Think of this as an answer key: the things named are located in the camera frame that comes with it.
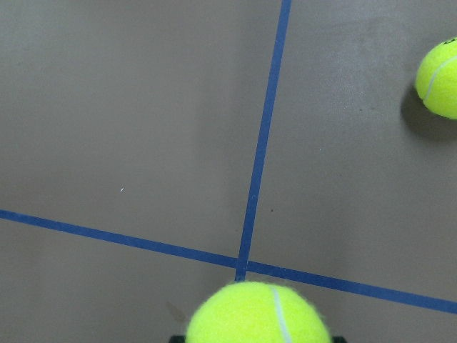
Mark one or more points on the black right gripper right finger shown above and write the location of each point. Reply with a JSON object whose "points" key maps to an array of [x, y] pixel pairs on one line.
{"points": [[338, 339]]}

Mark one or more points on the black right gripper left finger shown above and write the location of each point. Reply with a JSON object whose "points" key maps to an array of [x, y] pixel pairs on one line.
{"points": [[177, 339]]}

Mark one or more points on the yellow tennis ball with logo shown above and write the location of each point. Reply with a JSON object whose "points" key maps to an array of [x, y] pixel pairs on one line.
{"points": [[435, 81]]}

